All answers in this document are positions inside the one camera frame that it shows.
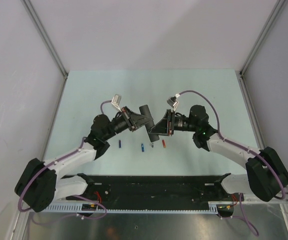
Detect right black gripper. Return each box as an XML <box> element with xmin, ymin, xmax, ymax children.
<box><xmin>148</xmin><ymin>109</ymin><xmax>198</xmax><ymax>136</ymax></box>

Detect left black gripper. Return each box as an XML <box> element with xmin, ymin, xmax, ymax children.
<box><xmin>103</xmin><ymin>106</ymin><xmax>153</xmax><ymax>141</ymax></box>

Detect black remote control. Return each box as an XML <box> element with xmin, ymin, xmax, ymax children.
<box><xmin>139</xmin><ymin>104</ymin><xmax>160</xmax><ymax>143</ymax></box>

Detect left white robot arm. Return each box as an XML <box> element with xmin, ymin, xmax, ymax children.
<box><xmin>14</xmin><ymin>105</ymin><xmax>153</xmax><ymax>213</ymax></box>

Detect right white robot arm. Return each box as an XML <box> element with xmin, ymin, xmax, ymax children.
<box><xmin>147</xmin><ymin>105</ymin><xmax>288</xmax><ymax>202</ymax></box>

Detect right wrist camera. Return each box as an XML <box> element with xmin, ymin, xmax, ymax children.
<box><xmin>167</xmin><ymin>93</ymin><xmax>180</xmax><ymax>112</ymax></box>

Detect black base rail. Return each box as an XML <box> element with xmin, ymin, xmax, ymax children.
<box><xmin>66</xmin><ymin>172</ymin><xmax>244</xmax><ymax>211</ymax></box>

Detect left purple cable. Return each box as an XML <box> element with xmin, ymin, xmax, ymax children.
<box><xmin>17</xmin><ymin>99</ymin><xmax>113</xmax><ymax>213</ymax></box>

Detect purple cable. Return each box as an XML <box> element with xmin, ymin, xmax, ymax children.
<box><xmin>17</xmin><ymin>99</ymin><xmax>113</xmax><ymax>213</ymax></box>
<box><xmin>176</xmin><ymin>89</ymin><xmax>288</xmax><ymax>237</ymax></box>

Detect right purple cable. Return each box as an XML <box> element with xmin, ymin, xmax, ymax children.
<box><xmin>176</xmin><ymin>89</ymin><xmax>288</xmax><ymax>237</ymax></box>

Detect left aluminium frame post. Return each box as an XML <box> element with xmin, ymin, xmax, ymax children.
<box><xmin>20</xmin><ymin>0</ymin><xmax>68</xmax><ymax>79</ymax></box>

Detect aluminium frame post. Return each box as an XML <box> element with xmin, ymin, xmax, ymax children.
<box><xmin>20</xmin><ymin>0</ymin><xmax>68</xmax><ymax>79</ymax></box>
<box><xmin>239</xmin><ymin>0</ymin><xmax>288</xmax><ymax>78</ymax></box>

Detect right aluminium frame post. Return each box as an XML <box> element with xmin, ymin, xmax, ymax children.
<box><xmin>239</xmin><ymin>0</ymin><xmax>288</xmax><ymax>78</ymax></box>

